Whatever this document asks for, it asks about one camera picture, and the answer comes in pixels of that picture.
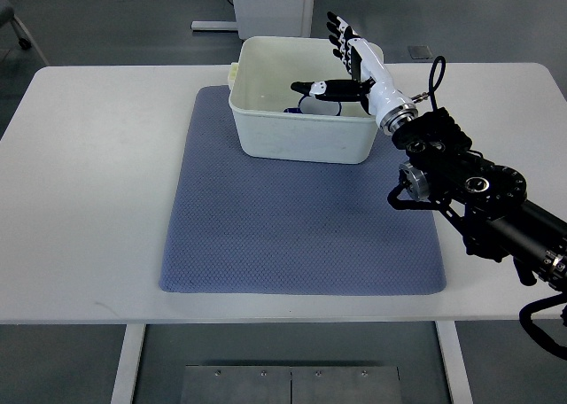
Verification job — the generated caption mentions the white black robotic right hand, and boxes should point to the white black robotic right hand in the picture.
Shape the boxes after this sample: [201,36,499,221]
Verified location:
[291,12,418,135]

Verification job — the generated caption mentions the blue mug white inside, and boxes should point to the blue mug white inside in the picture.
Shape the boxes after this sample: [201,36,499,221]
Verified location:
[283,96,342,116]

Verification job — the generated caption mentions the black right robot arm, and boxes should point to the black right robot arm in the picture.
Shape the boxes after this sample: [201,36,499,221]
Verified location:
[385,108,566,359]

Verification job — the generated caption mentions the white plastic storage box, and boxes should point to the white plastic storage box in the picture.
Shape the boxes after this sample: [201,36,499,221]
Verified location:
[229,36,377,164]

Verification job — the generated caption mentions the grey floor outlet plate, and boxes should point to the grey floor outlet plate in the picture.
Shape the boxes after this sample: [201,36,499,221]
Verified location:
[408,45,433,60]

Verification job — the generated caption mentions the white cabinet with base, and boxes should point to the white cabinet with base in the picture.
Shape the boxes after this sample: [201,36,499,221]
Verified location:
[191,0,314,40]

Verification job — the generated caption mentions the blue textured cloth mat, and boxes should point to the blue textured cloth mat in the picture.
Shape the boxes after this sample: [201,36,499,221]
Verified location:
[159,86,446,296]

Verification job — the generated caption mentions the chair with caster wheel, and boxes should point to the chair with caster wheel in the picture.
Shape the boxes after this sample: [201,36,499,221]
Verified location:
[1,0,50,66]

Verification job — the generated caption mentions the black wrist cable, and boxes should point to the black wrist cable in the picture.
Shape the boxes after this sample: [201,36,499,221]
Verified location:
[409,55,447,113]

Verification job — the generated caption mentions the white table frame legs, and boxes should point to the white table frame legs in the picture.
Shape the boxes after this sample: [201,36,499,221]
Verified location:
[110,321,473,403]

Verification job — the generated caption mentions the metal base plate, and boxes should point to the metal base plate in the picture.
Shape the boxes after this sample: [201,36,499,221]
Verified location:
[180,365,402,403]

